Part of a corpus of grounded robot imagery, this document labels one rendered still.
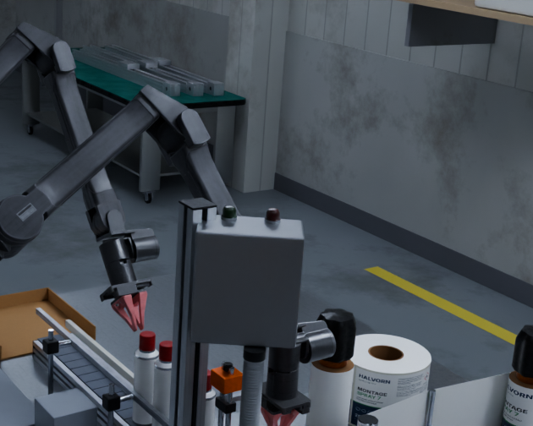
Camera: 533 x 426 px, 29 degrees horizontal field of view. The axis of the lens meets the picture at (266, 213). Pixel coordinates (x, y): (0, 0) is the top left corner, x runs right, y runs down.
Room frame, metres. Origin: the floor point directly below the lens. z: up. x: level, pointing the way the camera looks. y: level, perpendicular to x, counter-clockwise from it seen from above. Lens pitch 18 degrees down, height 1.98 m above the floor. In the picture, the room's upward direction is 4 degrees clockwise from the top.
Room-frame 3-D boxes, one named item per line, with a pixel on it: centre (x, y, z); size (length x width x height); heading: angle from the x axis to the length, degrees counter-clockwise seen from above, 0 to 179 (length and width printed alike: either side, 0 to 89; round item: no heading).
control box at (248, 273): (1.54, 0.02, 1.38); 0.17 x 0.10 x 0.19; 92
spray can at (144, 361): (1.94, 0.23, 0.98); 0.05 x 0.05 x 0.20
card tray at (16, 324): (2.47, 0.62, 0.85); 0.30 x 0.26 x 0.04; 37
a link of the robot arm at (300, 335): (1.68, -0.06, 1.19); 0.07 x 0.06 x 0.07; 127
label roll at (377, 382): (2.06, -0.29, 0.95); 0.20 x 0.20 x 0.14
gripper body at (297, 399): (1.68, -0.05, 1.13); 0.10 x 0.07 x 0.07; 36
